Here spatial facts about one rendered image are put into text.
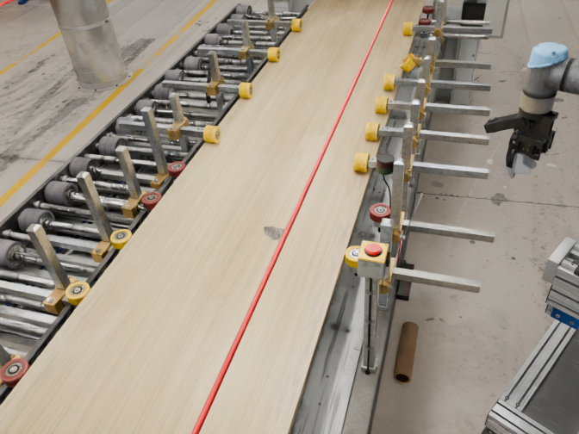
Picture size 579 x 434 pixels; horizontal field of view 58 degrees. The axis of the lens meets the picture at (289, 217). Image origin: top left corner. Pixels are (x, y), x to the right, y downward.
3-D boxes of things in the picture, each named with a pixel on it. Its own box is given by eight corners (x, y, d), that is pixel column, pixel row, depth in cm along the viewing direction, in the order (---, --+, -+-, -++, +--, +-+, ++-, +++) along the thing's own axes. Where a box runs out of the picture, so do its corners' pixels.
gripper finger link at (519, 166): (524, 189, 136) (532, 159, 130) (502, 181, 139) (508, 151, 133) (529, 183, 137) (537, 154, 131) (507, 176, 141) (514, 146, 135)
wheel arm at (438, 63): (490, 67, 275) (491, 61, 273) (490, 70, 273) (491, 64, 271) (420, 64, 285) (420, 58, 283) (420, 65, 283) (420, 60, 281)
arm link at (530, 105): (516, 94, 123) (532, 81, 127) (512, 111, 126) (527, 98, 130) (547, 102, 119) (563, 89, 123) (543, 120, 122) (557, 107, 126)
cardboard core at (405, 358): (419, 323, 255) (411, 375, 234) (418, 333, 260) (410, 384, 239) (402, 319, 257) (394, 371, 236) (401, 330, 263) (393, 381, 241)
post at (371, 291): (376, 362, 169) (382, 264, 140) (374, 375, 165) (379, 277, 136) (363, 359, 170) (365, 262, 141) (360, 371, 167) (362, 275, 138)
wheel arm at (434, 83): (489, 88, 257) (491, 81, 255) (489, 91, 255) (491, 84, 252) (389, 82, 271) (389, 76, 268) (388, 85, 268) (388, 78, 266)
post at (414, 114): (412, 190, 244) (420, 98, 214) (411, 195, 242) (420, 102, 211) (404, 189, 245) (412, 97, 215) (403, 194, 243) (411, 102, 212)
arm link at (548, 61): (567, 57, 111) (526, 50, 115) (554, 102, 118) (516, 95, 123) (577, 44, 116) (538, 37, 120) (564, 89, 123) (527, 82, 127)
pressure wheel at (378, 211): (391, 226, 205) (393, 203, 197) (388, 239, 199) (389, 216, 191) (370, 223, 207) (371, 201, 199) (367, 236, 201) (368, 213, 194)
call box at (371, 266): (387, 264, 141) (389, 243, 136) (383, 282, 136) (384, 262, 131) (362, 260, 143) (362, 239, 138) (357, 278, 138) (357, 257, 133)
